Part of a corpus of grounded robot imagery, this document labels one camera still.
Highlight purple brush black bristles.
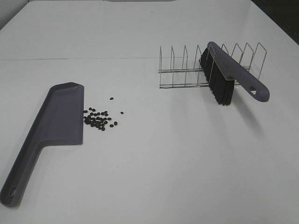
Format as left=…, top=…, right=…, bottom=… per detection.
left=200, top=42, right=270, bottom=105

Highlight purple plastic dustpan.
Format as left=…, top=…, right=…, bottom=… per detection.
left=0, top=82, right=85, bottom=207

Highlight pile of coffee beans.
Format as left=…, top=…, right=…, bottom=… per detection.
left=83, top=107, right=118, bottom=131

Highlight chrome wire rack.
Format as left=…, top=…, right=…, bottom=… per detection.
left=158, top=42, right=268, bottom=89

